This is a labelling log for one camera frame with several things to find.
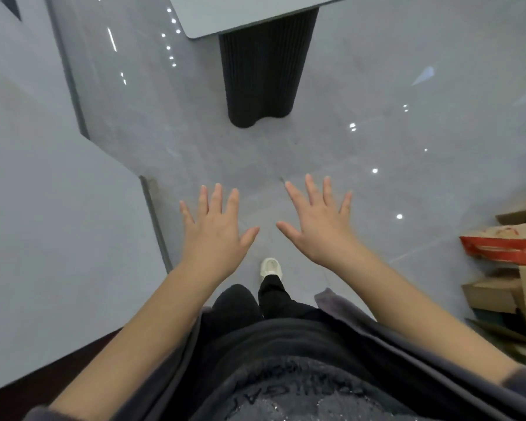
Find person's right hand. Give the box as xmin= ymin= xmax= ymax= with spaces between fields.
xmin=276 ymin=174 xmax=364 ymax=272

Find grey open jacket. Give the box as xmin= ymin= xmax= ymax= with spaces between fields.
xmin=22 ymin=287 xmax=526 ymax=421

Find person's left hand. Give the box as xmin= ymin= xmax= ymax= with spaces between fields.
xmin=179 ymin=183 xmax=260 ymax=284

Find black ribbed table leg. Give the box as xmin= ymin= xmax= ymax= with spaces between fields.
xmin=219 ymin=8 xmax=320 ymax=129

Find black trousers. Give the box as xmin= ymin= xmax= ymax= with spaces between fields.
xmin=210 ymin=274 xmax=329 ymax=334

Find red printed cardboard box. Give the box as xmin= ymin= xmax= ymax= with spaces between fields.
xmin=460 ymin=222 xmax=526 ymax=266

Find white shoe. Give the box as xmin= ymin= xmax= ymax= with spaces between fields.
xmin=260 ymin=258 xmax=284 ymax=284

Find dark printed shirt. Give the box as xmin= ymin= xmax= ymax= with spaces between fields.
xmin=160 ymin=318 xmax=435 ymax=421

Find person's left forearm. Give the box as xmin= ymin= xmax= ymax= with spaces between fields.
xmin=48 ymin=260 xmax=228 ymax=421

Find person's right forearm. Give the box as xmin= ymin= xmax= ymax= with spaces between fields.
xmin=335 ymin=243 xmax=523 ymax=385

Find brown cardboard box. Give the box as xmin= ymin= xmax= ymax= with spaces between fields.
xmin=461 ymin=266 xmax=526 ymax=342

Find grey table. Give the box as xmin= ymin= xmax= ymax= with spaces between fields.
xmin=167 ymin=0 xmax=360 ymax=39

